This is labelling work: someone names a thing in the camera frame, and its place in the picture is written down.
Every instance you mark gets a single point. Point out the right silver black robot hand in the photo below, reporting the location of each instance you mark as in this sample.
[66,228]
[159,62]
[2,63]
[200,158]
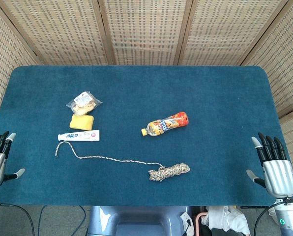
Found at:
[279,174]

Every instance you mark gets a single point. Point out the white crumpled cloth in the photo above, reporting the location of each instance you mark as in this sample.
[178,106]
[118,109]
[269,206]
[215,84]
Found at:
[222,218]

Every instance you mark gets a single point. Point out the white toothpaste tube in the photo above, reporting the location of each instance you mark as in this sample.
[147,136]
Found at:
[80,136]

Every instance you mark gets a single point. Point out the yellow sponge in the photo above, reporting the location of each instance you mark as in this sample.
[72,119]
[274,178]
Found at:
[81,122]

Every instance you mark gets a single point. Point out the white power strip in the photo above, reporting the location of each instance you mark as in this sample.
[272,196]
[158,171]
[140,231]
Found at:
[185,221]

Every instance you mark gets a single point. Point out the clear snack bag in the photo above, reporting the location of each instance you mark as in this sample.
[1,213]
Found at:
[83,103]

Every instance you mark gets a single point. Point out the orange label drink bottle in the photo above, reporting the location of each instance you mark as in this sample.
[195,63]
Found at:
[166,124]

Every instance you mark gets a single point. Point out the grey-blue robot torso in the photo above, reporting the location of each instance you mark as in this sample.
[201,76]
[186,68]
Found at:
[136,221]

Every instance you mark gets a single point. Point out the blue table cloth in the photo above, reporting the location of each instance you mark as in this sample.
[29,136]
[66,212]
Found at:
[146,93]

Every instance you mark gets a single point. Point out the pink tube frame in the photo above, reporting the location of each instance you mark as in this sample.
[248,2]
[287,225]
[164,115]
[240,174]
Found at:
[197,221]

